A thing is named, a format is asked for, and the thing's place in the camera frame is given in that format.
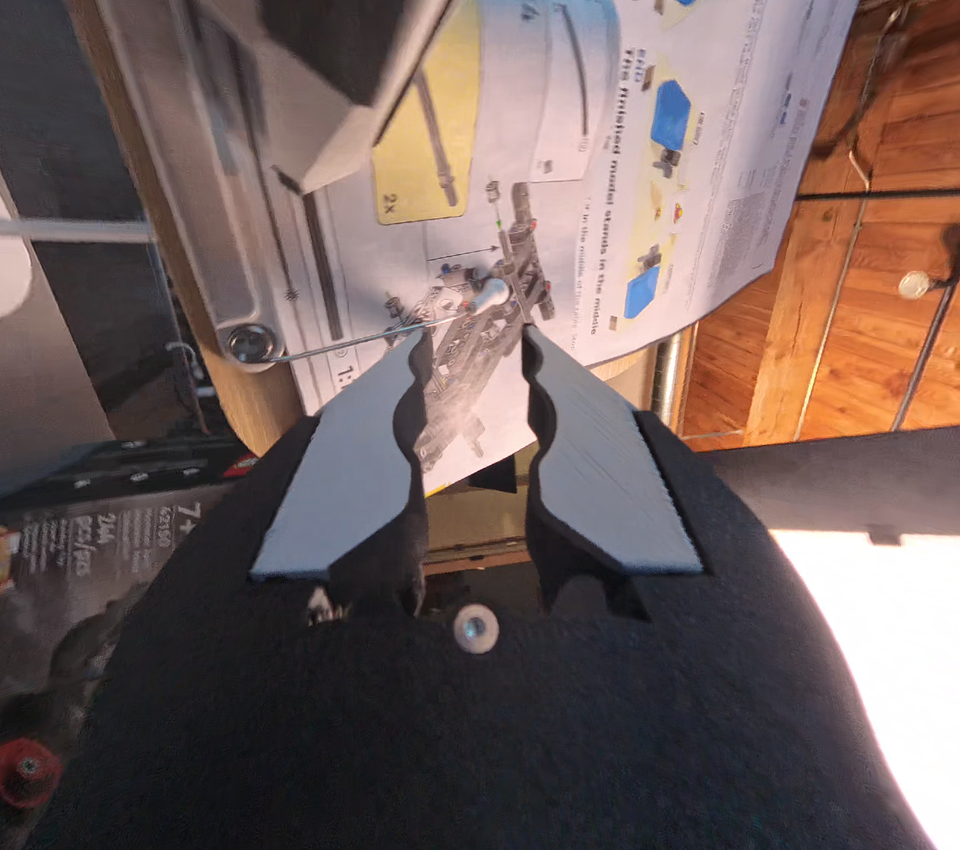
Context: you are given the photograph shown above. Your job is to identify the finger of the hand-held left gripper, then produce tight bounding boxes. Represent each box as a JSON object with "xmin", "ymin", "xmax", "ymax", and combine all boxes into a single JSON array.
[{"xmin": 298, "ymin": 0, "xmax": 528, "ymax": 193}]

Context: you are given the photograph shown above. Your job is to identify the toy truck cardboard box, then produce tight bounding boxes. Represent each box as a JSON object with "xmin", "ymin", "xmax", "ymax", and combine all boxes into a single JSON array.
[{"xmin": 0, "ymin": 436, "xmax": 258, "ymax": 850}]

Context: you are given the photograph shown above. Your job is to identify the printed task sheet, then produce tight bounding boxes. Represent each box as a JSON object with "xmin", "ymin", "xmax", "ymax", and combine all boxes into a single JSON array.
[{"xmin": 585, "ymin": 0, "xmax": 895, "ymax": 371}]

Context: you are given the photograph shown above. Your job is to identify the white book stand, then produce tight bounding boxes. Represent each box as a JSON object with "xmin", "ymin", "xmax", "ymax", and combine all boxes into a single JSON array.
[{"xmin": 0, "ymin": 0, "xmax": 676, "ymax": 461}]

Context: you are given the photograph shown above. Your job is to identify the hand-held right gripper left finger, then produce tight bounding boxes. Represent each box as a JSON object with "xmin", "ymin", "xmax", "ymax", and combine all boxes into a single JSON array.
[{"xmin": 249, "ymin": 329, "xmax": 436, "ymax": 583}]

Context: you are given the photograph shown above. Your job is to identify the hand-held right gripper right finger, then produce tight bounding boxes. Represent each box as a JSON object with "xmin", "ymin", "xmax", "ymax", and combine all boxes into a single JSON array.
[{"xmin": 521, "ymin": 325, "xmax": 706, "ymax": 577}]

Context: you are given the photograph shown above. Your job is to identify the instruction booklet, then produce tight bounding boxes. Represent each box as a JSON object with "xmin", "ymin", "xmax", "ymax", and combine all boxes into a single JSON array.
[{"xmin": 161, "ymin": 0, "xmax": 627, "ymax": 495}]

